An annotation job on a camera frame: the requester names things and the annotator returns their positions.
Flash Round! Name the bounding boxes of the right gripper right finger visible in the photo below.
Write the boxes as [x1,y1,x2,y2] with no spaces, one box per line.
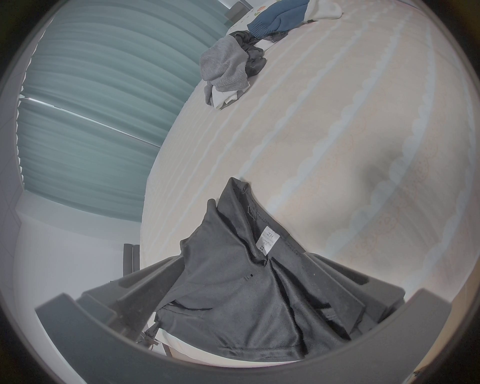
[307,253,406,332]

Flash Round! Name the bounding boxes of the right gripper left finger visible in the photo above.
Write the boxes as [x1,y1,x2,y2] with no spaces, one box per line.
[77,255,184,335]

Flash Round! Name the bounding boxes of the black T-shirt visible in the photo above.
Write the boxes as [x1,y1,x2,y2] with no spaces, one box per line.
[154,177,398,362]

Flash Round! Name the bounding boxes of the bed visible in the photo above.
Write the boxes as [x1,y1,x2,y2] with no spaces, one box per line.
[139,0,477,361]

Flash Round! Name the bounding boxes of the blue-green curtain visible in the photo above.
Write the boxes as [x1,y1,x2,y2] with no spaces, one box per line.
[17,98,162,223]
[20,0,241,147]

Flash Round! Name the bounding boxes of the white garment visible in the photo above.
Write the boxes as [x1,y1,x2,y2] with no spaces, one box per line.
[305,0,344,22]
[210,88,241,110]

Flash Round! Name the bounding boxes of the grey garment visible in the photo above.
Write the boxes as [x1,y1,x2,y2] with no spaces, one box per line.
[200,36,251,94]

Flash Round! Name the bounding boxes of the black shiny garment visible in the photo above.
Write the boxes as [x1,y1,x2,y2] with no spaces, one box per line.
[229,30,289,77]

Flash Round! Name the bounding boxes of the dark blue garment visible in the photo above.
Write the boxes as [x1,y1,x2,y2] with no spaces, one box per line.
[247,0,311,38]

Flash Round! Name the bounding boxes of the white printed pillow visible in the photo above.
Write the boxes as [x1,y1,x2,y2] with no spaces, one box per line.
[227,0,286,36]

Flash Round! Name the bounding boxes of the grey bedside table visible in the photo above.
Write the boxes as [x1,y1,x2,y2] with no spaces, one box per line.
[225,1,250,23]

